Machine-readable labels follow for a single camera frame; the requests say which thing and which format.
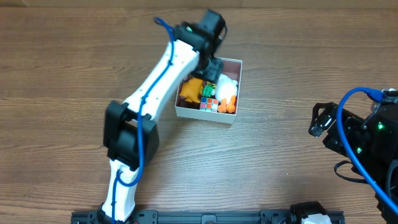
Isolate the white cardboard box maroon inside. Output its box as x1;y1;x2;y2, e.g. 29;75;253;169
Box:
175;57;243;124

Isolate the multicoloured puzzle cube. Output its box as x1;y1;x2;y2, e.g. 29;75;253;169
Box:
200;97;218;113

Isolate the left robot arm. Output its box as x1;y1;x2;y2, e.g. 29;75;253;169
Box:
98;9;228;223

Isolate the blue left cable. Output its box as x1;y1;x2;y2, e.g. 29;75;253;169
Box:
111;17;175;224

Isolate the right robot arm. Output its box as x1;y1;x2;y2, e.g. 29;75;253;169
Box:
308;102;397;203

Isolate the blue cable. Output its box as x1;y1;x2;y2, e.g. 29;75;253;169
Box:
111;17;175;224
335;86;398;215

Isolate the orange dinosaur toy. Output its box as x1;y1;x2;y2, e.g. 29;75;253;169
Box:
179;77;203;103

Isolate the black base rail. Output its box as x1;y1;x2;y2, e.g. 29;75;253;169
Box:
70;201;346;224

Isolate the white plush duck toy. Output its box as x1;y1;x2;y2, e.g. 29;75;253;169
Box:
215;74;238;114

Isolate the green round lid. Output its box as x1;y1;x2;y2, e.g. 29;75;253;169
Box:
201;84;216;98

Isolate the blue right cable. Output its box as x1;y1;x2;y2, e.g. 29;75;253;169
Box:
335;86;398;215

